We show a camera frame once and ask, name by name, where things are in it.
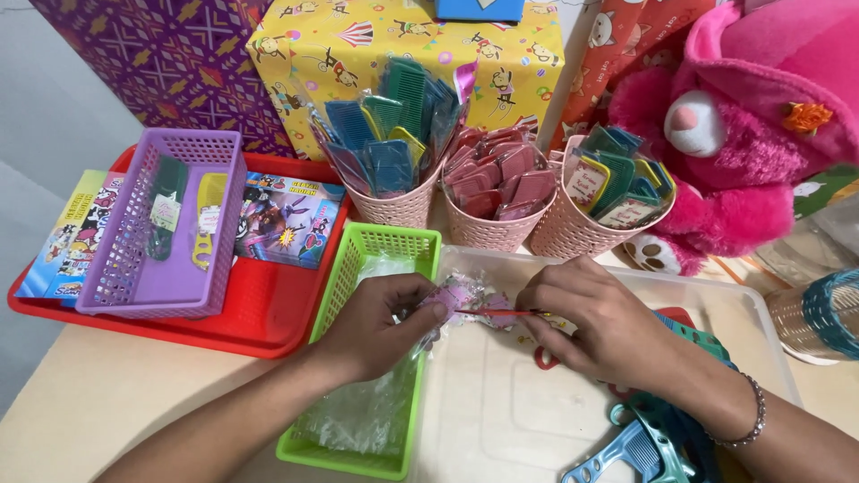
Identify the person's left hand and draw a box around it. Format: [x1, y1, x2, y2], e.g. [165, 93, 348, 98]
[314, 271, 449, 385]

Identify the person's right hand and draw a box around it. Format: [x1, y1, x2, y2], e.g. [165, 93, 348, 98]
[515, 255, 680, 398]

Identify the pink label plastic packet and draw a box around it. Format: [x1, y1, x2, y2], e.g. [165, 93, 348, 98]
[403, 271, 519, 338]

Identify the thin red stick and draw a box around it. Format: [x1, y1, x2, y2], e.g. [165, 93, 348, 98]
[459, 308, 553, 318]

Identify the green plastic basket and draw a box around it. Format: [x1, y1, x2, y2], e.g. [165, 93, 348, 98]
[276, 222, 443, 482]

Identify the pile of clear plastic bags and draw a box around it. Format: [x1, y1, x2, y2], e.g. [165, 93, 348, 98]
[294, 256, 422, 458]

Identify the pink woven plastic cup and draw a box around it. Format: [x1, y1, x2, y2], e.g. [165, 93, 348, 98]
[529, 134, 677, 261]
[339, 157, 445, 231]
[442, 144, 559, 253]

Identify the red plastic tray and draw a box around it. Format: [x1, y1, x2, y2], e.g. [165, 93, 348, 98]
[8, 144, 354, 360]

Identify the heap of teal combs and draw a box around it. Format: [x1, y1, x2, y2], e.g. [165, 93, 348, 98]
[607, 312, 740, 483]

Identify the light blue comb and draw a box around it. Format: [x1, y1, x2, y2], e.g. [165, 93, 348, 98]
[561, 419, 675, 483]

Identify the clear white plastic tray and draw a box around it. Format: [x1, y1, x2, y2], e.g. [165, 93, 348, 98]
[408, 244, 804, 483]

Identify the blue cartoon card pack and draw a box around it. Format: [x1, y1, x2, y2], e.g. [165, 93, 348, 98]
[233, 172, 347, 271]

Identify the bunch of mixed labelled combs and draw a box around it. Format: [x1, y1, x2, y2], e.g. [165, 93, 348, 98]
[564, 123, 676, 229]

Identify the bunch of pink wrapped combs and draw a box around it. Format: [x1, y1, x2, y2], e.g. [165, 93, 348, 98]
[445, 125, 558, 222]

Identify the yellow wrapped comb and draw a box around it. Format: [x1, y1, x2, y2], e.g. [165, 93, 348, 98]
[192, 172, 230, 271]

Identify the bunch of blue wrapped combs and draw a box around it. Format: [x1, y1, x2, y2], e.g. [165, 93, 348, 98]
[307, 56, 472, 200]

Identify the purple plastic basket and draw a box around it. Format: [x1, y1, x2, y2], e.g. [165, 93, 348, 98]
[75, 127, 248, 320]

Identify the pink plush bear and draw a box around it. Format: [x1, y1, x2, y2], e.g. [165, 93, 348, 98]
[606, 0, 859, 278]

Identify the teal wicker basket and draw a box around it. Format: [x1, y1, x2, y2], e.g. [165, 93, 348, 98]
[765, 267, 859, 364]

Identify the crumpled clear plastic bag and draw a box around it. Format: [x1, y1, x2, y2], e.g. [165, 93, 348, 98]
[754, 193, 859, 286]

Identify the dark green wrapped comb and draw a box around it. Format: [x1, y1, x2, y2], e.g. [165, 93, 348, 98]
[145, 155, 189, 263]

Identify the green printed paper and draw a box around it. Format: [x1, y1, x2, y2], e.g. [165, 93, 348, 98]
[792, 165, 859, 220]

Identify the yellow monkey print gift box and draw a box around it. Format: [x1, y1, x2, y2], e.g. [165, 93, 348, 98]
[245, 0, 566, 162]

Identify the orange cat print gift wrap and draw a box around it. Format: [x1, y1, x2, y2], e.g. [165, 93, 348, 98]
[549, 0, 720, 153]

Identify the pink cartoon card pack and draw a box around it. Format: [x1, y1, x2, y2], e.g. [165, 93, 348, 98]
[43, 173, 127, 308]

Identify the yellow cartoon card pack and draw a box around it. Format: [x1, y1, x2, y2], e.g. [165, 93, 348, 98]
[15, 169, 110, 300]

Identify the purple patterned gift box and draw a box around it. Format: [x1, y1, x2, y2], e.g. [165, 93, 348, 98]
[30, 0, 298, 159]

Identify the small blue box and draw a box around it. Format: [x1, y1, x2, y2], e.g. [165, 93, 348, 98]
[434, 0, 526, 23]

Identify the silver bead bracelet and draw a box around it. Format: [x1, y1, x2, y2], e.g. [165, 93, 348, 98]
[705, 372, 767, 449]

